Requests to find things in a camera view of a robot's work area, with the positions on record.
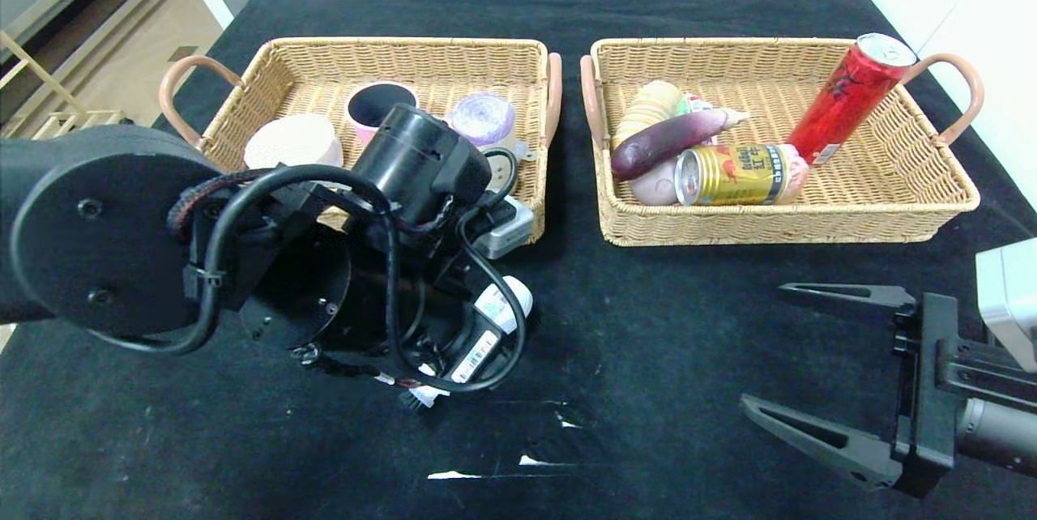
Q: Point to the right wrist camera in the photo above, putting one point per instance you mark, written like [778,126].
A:
[1009,301]

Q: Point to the light wooden rack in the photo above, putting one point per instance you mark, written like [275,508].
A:
[32,66]

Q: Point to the round brown bun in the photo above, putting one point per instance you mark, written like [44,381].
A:
[798,172]

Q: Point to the pink saucepan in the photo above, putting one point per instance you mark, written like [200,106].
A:
[377,103]

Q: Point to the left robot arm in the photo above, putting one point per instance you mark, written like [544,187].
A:
[97,236]

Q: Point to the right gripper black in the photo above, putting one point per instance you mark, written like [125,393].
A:
[921,394]

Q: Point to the green candy pack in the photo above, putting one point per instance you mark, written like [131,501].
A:
[693,104]

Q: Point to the gold beverage can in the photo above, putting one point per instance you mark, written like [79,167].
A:
[737,176]

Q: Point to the purple eggplant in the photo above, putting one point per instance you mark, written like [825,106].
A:
[664,143]

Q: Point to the white paper scrap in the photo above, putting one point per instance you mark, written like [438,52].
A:
[454,474]
[531,461]
[565,421]

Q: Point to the grey translucent peeler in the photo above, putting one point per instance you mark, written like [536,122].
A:
[527,151]

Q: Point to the white brush bottle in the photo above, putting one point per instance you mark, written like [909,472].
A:
[506,301]

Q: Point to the red soda can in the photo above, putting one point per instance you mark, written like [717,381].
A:
[847,99]

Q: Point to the rectangular wicker basket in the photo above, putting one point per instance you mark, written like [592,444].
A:
[324,66]
[875,188]

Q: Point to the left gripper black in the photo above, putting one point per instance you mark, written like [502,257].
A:
[478,351]

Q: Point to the pale pink potato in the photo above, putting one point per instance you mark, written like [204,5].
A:
[652,186]

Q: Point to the striped bread roll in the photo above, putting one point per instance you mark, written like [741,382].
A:
[648,103]

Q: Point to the purple garbage bag roll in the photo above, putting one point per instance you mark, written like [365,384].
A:
[482,119]

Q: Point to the white round lidded container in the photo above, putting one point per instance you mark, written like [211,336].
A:
[292,143]

